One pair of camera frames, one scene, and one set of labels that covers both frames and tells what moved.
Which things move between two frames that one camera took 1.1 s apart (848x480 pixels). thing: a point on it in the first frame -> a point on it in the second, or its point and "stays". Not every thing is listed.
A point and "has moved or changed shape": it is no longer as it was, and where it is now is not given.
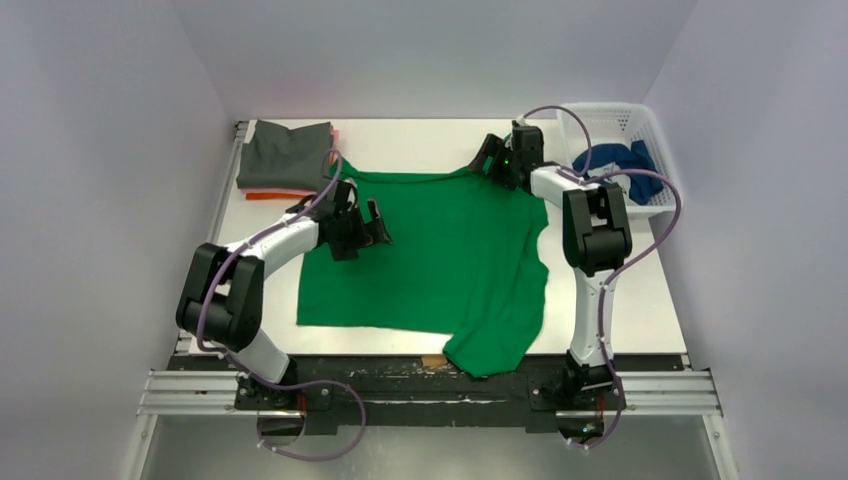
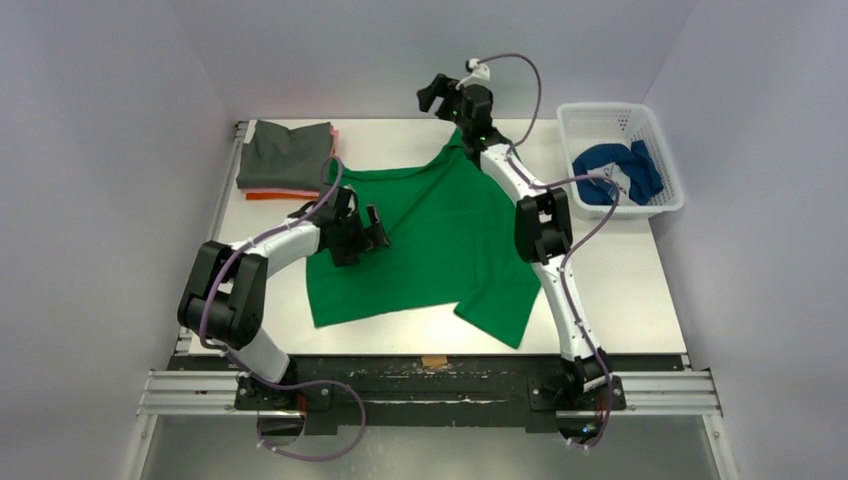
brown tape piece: (433, 361) stays
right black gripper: (494, 158) -> (444, 89)
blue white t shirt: (643, 189) stays
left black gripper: (367, 233) stays
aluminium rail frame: (192, 392) stays
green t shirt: (469, 259) has moved or changed shape
